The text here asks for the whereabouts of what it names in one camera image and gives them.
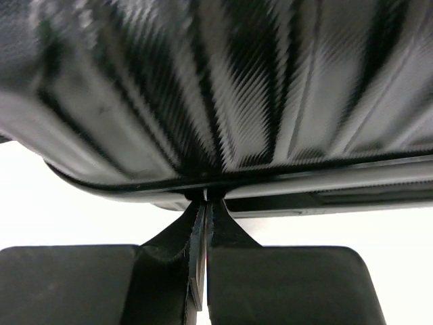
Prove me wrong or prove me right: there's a black hard-shell suitcase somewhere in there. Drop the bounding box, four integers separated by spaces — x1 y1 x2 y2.
1 1 432 217

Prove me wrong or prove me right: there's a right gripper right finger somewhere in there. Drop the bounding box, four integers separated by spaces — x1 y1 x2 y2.
206 200 385 324

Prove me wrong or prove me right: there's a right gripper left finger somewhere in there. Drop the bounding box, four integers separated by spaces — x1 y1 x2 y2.
1 201 206 324

